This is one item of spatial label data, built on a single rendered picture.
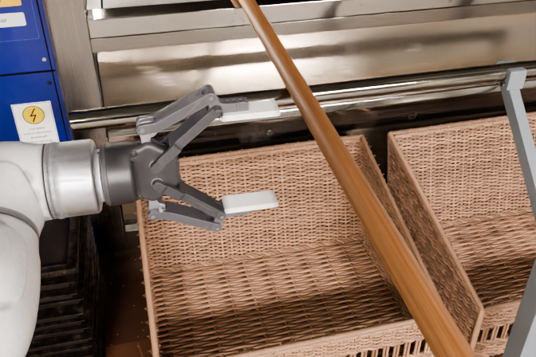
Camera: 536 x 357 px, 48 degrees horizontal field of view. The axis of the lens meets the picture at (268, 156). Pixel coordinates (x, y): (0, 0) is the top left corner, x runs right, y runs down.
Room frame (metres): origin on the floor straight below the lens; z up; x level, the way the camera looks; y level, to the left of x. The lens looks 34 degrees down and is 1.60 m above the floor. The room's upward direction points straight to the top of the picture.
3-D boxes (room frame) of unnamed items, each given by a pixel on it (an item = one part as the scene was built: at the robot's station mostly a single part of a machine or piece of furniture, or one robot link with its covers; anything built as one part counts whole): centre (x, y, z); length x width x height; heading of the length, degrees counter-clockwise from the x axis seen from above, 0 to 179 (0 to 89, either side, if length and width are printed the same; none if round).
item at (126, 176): (0.59, 0.15, 1.19); 0.09 x 0.07 x 0.08; 102
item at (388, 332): (0.93, -0.02, 0.72); 0.56 x 0.49 x 0.28; 104
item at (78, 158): (0.57, 0.22, 1.19); 0.09 x 0.06 x 0.09; 12
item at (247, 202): (0.62, 0.02, 1.12); 0.07 x 0.03 x 0.01; 102
